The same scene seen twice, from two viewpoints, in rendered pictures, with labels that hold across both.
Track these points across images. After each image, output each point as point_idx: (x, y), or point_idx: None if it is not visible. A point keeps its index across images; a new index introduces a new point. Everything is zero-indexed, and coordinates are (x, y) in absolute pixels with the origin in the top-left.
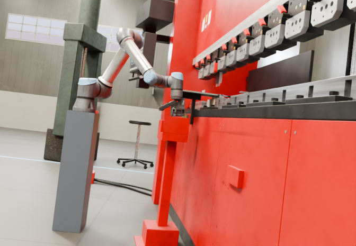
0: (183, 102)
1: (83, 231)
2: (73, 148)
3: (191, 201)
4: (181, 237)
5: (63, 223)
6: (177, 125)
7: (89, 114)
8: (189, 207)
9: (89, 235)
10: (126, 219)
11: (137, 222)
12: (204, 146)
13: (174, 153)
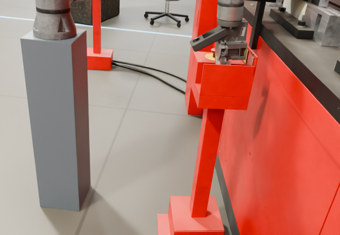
0: (244, 31)
1: (86, 204)
2: (46, 103)
3: (246, 189)
4: (226, 212)
5: (53, 199)
6: (228, 80)
7: (62, 46)
8: (242, 192)
9: (92, 215)
10: (148, 162)
11: (163, 170)
12: (284, 134)
13: (220, 120)
